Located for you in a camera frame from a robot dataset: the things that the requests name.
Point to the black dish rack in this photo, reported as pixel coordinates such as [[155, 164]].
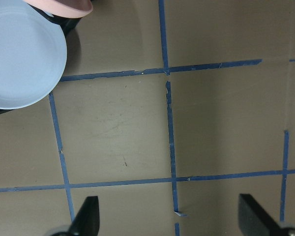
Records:
[[66, 24]]

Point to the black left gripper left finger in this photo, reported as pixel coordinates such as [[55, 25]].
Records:
[[86, 222]]

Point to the pink plate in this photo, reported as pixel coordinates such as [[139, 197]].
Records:
[[64, 8]]

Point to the light blue plate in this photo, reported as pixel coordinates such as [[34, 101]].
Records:
[[33, 55]]

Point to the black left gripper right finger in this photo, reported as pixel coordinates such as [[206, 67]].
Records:
[[253, 220]]

